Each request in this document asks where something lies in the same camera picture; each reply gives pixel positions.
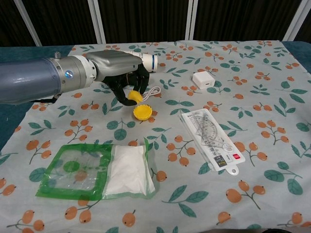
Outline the black and grey left robot hand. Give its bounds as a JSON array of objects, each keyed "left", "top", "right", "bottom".
[{"left": 85, "top": 50, "right": 149, "bottom": 106}]

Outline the yellow toy egg tart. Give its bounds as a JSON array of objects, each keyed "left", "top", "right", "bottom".
[{"left": 133, "top": 103, "right": 153, "bottom": 121}]

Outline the white tube with blue band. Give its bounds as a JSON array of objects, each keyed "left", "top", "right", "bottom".
[{"left": 121, "top": 50, "right": 159, "bottom": 73}]

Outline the white charger cube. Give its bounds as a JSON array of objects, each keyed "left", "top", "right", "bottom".
[{"left": 192, "top": 71, "right": 216, "bottom": 90}]

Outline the floral patterned tablecloth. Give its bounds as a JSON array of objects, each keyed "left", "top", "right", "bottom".
[{"left": 0, "top": 39, "right": 311, "bottom": 233}]

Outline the green bordered plastic bag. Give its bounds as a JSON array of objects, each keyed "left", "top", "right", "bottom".
[{"left": 35, "top": 137, "right": 156, "bottom": 201}]

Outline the clear ruler set package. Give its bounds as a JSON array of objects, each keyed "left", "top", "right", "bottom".
[{"left": 178, "top": 109, "right": 240, "bottom": 176}]

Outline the white cable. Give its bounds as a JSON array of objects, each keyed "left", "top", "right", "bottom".
[{"left": 141, "top": 86, "right": 162, "bottom": 101}]

